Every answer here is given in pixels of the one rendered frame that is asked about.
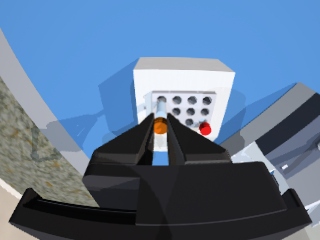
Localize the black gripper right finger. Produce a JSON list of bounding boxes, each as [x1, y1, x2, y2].
[[167, 113, 233, 165]]

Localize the orange-capped sample tube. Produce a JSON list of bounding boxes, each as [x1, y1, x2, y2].
[[154, 98, 167, 135]]

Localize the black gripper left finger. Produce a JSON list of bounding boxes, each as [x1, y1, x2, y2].
[[88, 113, 154, 165]]

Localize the red tube cap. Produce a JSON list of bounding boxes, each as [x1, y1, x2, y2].
[[198, 119, 211, 135]]

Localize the white block with round holes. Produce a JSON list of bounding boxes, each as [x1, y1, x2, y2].
[[133, 57, 235, 141]]

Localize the blue bench mat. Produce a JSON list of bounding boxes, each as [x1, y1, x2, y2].
[[0, 0, 320, 159]]

